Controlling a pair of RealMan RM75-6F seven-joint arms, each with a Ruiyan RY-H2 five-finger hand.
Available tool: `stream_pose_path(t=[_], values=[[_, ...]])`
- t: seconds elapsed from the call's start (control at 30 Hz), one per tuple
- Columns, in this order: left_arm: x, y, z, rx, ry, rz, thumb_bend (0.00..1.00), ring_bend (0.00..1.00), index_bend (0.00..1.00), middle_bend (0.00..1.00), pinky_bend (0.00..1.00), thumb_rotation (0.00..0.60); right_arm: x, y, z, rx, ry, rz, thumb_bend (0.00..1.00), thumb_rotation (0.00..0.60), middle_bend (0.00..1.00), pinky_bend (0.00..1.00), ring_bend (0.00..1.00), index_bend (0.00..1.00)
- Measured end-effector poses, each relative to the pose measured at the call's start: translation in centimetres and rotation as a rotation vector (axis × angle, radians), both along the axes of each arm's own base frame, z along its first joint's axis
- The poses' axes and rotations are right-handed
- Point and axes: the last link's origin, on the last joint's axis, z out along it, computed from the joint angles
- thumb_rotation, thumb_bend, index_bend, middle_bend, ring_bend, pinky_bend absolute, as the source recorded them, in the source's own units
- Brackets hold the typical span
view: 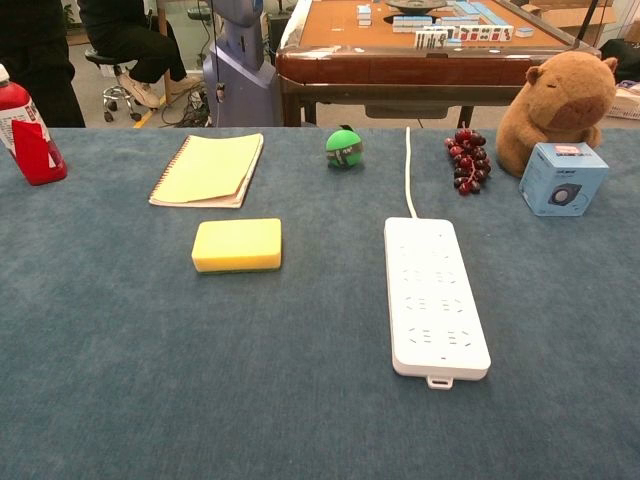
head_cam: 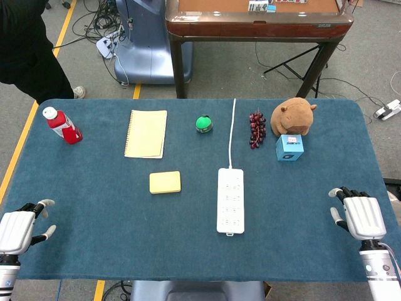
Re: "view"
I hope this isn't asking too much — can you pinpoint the white power strip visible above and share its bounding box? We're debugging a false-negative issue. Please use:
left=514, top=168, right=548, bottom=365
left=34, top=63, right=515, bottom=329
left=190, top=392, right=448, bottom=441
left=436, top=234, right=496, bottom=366
left=383, top=216, right=492, bottom=390

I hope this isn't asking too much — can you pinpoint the yellow sponge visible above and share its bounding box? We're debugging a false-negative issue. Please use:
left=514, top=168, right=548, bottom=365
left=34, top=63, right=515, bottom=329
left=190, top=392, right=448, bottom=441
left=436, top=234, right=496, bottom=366
left=191, top=217, right=283, bottom=274

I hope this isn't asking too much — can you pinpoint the green ball with black band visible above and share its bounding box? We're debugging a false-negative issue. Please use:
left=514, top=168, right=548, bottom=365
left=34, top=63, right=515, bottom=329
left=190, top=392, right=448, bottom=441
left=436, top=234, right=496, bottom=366
left=325, top=125, right=364, bottom=170

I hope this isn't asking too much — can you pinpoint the blue tablecloth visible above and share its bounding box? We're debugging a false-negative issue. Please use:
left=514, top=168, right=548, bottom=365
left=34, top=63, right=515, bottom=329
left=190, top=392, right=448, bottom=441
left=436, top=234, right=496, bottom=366
left=0, top=126, right=640, bottom=480

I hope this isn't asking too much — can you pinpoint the yellow spiral notebook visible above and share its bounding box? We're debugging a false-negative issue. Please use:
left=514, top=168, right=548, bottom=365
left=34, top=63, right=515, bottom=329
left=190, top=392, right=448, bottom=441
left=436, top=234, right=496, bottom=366
left=148, top=132, right=265, bottom=210

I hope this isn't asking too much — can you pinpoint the dark red grape bunch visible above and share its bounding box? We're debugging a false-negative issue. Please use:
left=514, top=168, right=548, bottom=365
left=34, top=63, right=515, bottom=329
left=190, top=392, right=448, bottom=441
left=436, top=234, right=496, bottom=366
left=444, top=128, right=493, bottom=196

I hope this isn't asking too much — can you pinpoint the wooden mahjong table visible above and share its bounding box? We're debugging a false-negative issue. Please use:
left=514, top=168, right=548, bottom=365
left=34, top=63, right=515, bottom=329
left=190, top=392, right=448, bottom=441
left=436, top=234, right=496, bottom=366
left=274, top=0, right=601, bottom=128

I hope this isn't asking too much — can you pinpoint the purple-blue machine stand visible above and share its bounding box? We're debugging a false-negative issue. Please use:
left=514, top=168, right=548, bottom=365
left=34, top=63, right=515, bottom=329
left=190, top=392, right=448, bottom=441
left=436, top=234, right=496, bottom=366
left=202, top=0, right=284, bottom=128

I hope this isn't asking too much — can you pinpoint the blue-backed mahjong tile row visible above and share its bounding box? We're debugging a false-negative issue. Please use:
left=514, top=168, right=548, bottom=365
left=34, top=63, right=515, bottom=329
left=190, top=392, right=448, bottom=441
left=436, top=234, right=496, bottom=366
left=391, top=15, right=434, bottom=33

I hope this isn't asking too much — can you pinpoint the light blue speaker box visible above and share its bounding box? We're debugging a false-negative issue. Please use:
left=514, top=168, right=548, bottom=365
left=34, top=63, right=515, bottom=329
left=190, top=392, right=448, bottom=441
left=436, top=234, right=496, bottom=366
left=518, top=141, right=610, bottom=218

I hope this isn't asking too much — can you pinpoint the face-up mahjong tile row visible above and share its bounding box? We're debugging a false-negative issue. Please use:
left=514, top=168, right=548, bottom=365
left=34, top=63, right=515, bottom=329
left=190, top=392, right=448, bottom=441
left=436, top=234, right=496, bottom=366
left=414, top=25, right=516, bottom=50

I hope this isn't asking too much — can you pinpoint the black chrome swivel stool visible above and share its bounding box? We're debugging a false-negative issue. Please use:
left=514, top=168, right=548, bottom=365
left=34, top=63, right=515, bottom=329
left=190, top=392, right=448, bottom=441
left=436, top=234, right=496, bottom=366
left=84, top=47, right=146, bottom=124

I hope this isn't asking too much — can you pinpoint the seated person in black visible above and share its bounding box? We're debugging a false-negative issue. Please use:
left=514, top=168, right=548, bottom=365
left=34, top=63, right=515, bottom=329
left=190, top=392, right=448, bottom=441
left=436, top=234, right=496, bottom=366
left=77, top=0, right=202, bottom=110

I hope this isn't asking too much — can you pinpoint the brown capybara plush toy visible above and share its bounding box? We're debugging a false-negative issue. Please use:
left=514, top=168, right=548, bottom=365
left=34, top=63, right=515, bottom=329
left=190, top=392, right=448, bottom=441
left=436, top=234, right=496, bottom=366
left=495, top=50, right=620, bottom=179

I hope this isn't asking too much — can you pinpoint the red bottle with white cap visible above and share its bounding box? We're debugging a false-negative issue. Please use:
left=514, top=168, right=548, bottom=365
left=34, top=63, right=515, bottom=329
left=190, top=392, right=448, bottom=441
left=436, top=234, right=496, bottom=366
left=0, top=63, right=69, bottom=187

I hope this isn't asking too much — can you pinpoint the cardboard box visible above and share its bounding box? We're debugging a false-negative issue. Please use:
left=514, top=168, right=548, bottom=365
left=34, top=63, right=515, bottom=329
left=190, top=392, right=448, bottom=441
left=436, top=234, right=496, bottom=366
left=519, top=0, right=619, bottom=29

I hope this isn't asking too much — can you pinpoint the white plastic basket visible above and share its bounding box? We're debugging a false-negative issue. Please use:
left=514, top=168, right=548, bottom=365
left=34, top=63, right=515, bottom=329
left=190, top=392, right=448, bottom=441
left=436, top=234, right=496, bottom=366
left=608, top=80, right=640, bottom=121

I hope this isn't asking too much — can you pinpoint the standing person in black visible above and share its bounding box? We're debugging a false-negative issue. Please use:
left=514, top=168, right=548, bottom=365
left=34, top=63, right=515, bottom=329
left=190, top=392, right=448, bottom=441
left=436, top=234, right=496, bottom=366
left=0, top=0, right=87, bottom=129

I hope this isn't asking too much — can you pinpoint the black bag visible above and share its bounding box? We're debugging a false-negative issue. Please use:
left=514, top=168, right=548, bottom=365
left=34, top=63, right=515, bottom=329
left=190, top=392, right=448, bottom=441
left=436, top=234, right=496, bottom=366
left=598, top=38, right=640, bottom=84

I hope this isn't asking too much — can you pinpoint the white cable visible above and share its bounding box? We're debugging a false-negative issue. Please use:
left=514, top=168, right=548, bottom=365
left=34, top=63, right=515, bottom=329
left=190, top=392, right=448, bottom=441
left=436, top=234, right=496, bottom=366
left=404, top=126, right=420, bottom=220

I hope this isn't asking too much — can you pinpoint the black floor cable bundle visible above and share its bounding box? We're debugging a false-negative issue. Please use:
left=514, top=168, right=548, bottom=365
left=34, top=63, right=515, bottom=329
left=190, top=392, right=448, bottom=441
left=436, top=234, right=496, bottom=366
left=159, top=84, right=217, bottom=128

